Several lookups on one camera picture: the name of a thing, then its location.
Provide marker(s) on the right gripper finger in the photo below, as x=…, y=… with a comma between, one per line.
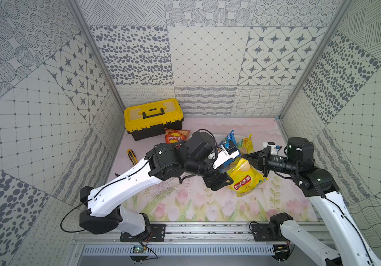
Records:
x=254, y=163
x=251, y=156

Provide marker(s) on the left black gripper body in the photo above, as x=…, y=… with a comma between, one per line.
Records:
x=215, y=178

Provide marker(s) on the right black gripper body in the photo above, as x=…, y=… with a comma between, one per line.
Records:
x=276, y=162

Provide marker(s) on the yellow Lay's bag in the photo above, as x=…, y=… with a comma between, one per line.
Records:
x=245, y=178
x=245, y=145

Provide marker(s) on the blue Lay's chip bag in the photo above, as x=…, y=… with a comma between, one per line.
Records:
x=228, y=146

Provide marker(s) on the red Lay's chip bag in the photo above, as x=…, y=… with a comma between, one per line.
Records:
x=174, y=136

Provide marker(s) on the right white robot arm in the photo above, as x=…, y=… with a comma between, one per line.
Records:
x=320, y=188

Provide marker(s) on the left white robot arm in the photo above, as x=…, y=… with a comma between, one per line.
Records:
x=104, y=211

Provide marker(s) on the white plastic mesh basket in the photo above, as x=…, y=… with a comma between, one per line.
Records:
x=232, y=137

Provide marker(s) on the floral pink table mat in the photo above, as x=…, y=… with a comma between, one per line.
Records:
x=191, y=201

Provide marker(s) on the yellow black toolbox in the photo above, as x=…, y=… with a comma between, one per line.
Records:
x=148, y=120

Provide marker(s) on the yellow utility knife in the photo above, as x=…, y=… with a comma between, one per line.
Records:
x=132, y=157

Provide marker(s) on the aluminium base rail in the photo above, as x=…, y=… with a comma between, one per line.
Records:
x=181, y=239

